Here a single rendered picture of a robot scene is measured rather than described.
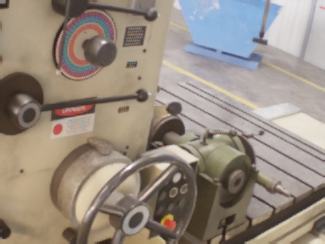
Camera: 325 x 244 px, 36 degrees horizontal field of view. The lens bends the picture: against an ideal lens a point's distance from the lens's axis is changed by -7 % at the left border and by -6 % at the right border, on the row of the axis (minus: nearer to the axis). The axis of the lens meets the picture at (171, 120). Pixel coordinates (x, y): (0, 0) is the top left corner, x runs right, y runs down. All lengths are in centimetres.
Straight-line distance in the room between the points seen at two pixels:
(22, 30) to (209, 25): 664
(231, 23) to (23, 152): 652
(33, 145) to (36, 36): 27
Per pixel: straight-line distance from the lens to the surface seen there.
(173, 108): 148
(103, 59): 116
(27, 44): 115
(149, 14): 128
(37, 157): 129
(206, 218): 176
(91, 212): 114
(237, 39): 765
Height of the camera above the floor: 201
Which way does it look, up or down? 22 degrees down
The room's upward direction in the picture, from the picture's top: 12 degrees clockwise
